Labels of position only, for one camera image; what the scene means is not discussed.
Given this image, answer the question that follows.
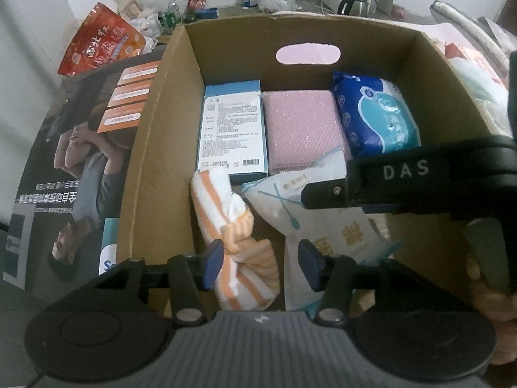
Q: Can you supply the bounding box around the orange striped towel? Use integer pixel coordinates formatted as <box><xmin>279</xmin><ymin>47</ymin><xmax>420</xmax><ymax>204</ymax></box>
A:
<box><xmin>191</xmin><ymin>167</ymin><xmax>280</xmax><ymax>311</ymax></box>

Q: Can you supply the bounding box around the blue wet wipes pack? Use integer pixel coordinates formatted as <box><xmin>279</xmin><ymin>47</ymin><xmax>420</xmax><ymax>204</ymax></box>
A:
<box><xmin>331</xmin><ymin>72</ymin><xmax>421</xmax><ymax>158</ymax></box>

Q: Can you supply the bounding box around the white cotton swab bag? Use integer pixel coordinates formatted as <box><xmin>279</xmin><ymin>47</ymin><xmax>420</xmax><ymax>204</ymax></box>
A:
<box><xmin>242</xmin><ymin>148</ymin><xmax>400</xmax><ymax>313</ymax></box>

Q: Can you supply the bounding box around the white plastic bag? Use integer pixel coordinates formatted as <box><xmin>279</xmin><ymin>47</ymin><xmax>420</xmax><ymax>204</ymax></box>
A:
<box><xmin>448</xmin><ymin>57</ymin><xmax>513</xmax><ymax>137</ymax></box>

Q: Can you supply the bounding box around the dark printed product box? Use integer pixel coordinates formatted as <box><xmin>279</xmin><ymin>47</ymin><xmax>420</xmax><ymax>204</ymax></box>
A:
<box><xmin>1</xmin><ymin>47</ymin><xmax>165</xmax><ymax>302</ymax></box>

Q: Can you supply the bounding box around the rolled white blanket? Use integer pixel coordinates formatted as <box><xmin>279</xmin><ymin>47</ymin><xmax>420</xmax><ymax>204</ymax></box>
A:
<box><xmin>429</xmin><ymin>0</ymin><xmax>516</xmax><ymax>85</ymax></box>

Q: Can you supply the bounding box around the blue white carton box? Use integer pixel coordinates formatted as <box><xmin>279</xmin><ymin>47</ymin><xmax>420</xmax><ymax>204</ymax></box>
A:
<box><xmin>196</xmin><ymin>81</ymin><xmax>268</xmax><ymax>185</ymax></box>

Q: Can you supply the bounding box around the pink wet wipes pack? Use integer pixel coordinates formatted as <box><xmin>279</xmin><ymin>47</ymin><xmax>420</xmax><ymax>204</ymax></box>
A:
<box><xmin>444</xmin><ymin>42</ymin><xmax>507</xmax><ymax>88</ymax></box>

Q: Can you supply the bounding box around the brown cardboard box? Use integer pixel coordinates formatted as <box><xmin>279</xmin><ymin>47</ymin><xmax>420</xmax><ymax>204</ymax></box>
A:
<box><xmin>116</xmin><ymin>13</ymin><xmax>517</xmax><ymax>320</ymax></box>

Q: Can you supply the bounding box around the red snack bag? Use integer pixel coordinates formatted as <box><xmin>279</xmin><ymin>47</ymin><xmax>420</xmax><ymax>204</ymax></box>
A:
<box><xmin>57</xmin><ymin>3</ymin><xmax>145</xmax><ymax>77</ymax></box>

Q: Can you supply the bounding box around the steel electric kettle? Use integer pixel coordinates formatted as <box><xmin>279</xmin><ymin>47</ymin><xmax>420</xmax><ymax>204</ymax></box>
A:
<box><xmin>337</xmin><ymin>0</ymin><xmax>369</xmax><ymax>17</ymax></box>

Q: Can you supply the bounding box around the pink round plush doll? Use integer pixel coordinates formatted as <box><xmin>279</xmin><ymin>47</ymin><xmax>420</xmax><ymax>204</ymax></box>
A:
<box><xmin>465</xmin><ymin>252</ymin><xmax>516</xmax><ymax>365</ymax></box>

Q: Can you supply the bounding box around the pink glitter sponge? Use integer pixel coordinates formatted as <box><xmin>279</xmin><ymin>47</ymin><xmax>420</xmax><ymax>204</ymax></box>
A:
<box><xmin>262</xmin><ymin>90</ymin><xmax>351</xmax><ymax>174</ymax></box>

